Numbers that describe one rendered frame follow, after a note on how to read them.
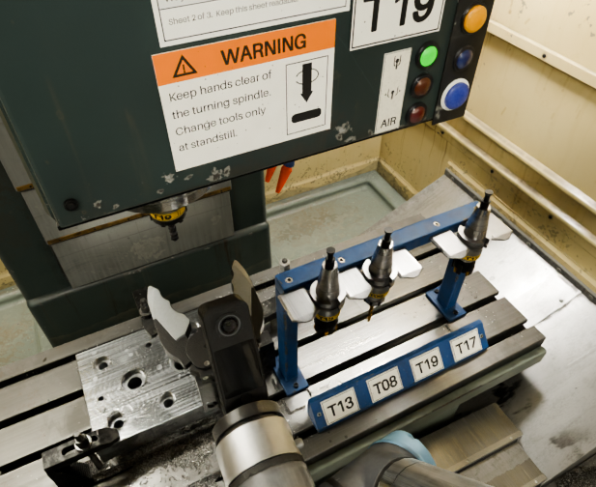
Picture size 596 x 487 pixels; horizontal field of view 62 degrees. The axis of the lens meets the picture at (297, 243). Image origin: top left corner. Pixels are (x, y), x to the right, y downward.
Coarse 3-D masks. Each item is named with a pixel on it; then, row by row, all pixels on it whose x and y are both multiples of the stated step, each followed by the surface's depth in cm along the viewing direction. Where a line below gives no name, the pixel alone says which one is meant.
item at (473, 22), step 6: (480, 6) 47; (468, 12) 47; (474, 12) 47; (480, 12) 47; (486, 12) 48; (468, 18) 47; (474, 18) 47; (480, 18) 48; (468, 24) 47; (474, 24) 48; (480, 24) 48; (468, 30) 48; (474, 30) 48
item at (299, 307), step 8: (304, 288) 90; (280, 296) 88; (288, 296) 88; (296, 296) 88; (304, 296) 88; (288, 304) 87; (296, 304) 87; (304, 304) 87; (312, 304) 87; (288, 312) 86; (296, 312) 86; (304, 312) 86; (312, 312) 86; (296, 320) 84; (304, 320) 85; (312, 320) 85
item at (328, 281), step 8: (336, 264) 83; (320, 272) 84; (328, 272) 82; (336, 272) 83; (320, 280) 85; (328, 280) 83; (336, 280) 84; (320, 288) 85; (328, 288) 84; (336, 288) 85; (320, 296) 86; (328, 296) 86; (336, 296) 86
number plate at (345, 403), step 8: (344, 392) 103; (352, 392) 104; (328, 400) 102; (336, 400) 103; (344, 400) 103; (352, 400) 104; (328, 408) 102; (336, 408) 103; (344, 408) 103; (352, 408) 104; (328, 416) 102; (336, 416) 103; (344, 416) 104; (328, 424) 102
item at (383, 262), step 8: (376, 248) 87; (384, 248) 86; (392, 248) 86; (376, 256) 88; (384, 256) 87; (392, 256) 88; (376, 264) 88; (384, 264) 88; (376, 272) 89; (384, 272) 89
